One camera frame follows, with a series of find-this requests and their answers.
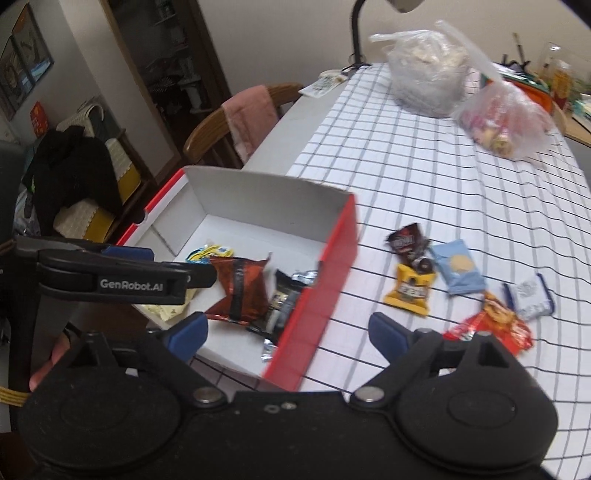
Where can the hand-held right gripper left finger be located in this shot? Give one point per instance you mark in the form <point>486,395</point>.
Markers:
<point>187,334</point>

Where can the black garment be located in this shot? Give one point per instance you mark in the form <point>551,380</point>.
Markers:
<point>74,175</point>

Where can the clear plastic bottle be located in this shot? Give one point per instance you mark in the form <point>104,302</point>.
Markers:
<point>556,74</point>

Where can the chair with yellow cushion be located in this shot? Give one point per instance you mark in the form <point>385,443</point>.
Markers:
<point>120,184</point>

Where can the reddish brown foil packet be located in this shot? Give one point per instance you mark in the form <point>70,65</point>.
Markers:
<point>240,286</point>

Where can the yellow cartoon snack packet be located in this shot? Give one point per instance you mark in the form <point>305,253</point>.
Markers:
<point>210,253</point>

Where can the curved wooden chair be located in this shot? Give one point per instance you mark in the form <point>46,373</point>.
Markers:
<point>207,138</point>

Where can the grey desk lamp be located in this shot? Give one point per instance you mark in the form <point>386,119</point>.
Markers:
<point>358,32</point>

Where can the paper card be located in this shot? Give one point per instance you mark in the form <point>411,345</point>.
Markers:
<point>325,83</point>

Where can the red snack bag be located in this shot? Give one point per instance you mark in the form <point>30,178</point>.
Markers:
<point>498,323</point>

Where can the light blue cookie packet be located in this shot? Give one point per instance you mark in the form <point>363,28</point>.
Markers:
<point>457,267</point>

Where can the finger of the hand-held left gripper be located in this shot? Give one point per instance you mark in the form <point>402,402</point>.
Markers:
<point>127,254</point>
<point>201,276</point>

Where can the clear plastic bag white contents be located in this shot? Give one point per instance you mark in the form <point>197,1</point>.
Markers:
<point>427,74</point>

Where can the small silver chocolate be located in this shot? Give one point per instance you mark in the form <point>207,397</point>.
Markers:
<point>424,264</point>

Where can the brown chocolate candy packet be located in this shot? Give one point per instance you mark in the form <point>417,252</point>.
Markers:
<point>406,240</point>

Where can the dark display cabinet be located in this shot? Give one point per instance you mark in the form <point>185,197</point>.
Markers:
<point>161,69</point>

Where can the silver foil packet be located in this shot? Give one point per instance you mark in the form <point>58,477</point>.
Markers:
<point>305,277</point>

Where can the small yellow candy packet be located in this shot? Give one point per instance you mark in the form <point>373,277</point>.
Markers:
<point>408,290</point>

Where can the red cardboard box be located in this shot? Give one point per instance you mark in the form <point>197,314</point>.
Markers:
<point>258,203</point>

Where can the pale yellow snack packet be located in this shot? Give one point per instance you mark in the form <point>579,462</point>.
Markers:
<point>161,312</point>

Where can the black snack packet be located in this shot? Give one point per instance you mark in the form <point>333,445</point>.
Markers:
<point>284,300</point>

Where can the person's left hand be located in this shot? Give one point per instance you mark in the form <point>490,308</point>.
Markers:
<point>44,376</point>

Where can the red wall card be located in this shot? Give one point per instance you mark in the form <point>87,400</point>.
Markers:
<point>39,117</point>

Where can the wall picture frame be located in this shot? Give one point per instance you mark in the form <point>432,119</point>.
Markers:
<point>27,60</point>

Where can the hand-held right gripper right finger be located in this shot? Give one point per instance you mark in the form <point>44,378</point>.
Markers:
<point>388,334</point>

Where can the clear plastic bag pink contents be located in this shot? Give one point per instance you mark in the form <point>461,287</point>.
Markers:
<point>505,124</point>

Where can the pink towel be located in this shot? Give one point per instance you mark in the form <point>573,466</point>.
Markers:
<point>251,120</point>

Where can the orange green pouch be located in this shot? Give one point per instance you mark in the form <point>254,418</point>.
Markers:
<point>531,90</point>

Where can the white blue snack packet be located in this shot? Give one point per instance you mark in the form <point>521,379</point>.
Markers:
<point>528,297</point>

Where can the white checked tablecloth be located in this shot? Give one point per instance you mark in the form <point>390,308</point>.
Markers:
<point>415,161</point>

